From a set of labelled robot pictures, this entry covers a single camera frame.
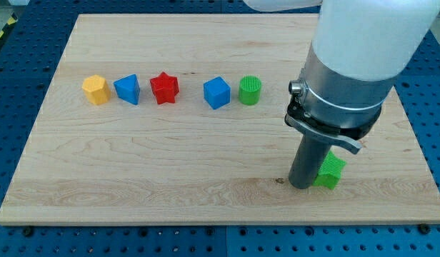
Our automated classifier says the silver wrist clamp flange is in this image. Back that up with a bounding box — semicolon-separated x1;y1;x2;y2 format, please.
285;48;396;154

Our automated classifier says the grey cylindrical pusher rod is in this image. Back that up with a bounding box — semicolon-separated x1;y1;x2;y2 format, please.
289;136;331;189

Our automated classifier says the green star block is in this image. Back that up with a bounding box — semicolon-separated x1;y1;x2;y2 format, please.
312;151;347;190

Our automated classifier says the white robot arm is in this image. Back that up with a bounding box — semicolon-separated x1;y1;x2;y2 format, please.
249;0;440;189

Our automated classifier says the red star block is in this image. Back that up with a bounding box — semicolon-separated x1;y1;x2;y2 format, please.
149;72;179;104

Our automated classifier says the wooden board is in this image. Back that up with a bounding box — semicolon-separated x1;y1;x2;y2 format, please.
0;14;440;226

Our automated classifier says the green cylinder block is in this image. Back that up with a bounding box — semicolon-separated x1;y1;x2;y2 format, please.
239;76;262;106

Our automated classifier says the blue cube block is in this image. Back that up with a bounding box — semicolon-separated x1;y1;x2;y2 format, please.
203;76;231;109

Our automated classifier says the blue triangle block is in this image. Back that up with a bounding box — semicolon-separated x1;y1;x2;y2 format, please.
114;74;140;105

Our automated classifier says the yellow hexagon block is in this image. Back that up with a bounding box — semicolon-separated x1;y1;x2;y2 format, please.
82;74;111;105

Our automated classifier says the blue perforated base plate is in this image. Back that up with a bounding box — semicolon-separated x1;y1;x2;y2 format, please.
0;0;440;256

